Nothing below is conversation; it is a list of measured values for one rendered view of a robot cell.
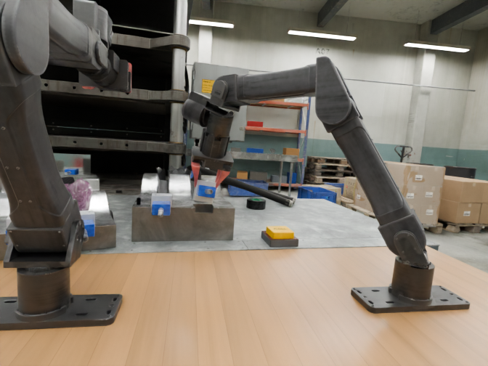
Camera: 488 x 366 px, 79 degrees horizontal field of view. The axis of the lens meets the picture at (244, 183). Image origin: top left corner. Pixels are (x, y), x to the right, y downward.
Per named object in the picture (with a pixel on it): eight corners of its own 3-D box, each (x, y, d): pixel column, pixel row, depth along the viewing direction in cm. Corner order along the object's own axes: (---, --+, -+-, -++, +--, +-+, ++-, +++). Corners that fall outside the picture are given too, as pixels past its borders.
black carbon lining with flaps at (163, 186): (209, 210, 84) (211, 176, 82) (149, 209, 80) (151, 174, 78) (197, 189, 117) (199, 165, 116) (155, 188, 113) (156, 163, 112)
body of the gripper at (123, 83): (81, 57, 66) (68, 46, 59) (129, 62, 68) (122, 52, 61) (81, 86, 67) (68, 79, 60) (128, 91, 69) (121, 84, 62)
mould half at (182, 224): (233, 240, 80) (236, 191, 78) (131, 242, 74) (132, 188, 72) (209, 202, 128) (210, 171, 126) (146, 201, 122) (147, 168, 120)
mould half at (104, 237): (115, 247, 70) (116, 201, 68) (-32, 264, 56) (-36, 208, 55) (96, 203, 112) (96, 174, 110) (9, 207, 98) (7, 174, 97)
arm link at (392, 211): (395, 262, 51) (311, 102, 56) (396, 251, 57) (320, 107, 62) (433, 250, 49) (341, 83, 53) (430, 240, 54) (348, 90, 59)
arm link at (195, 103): (173, 117, 71) (188, 67, 68) (196, 120, 79) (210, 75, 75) (210, 134, 67) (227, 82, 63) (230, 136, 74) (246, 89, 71)
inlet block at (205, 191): (218, 205, 68) (222, 181, 69) (197, 201, 67) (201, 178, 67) (210, 202, 81) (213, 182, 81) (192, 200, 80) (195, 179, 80)
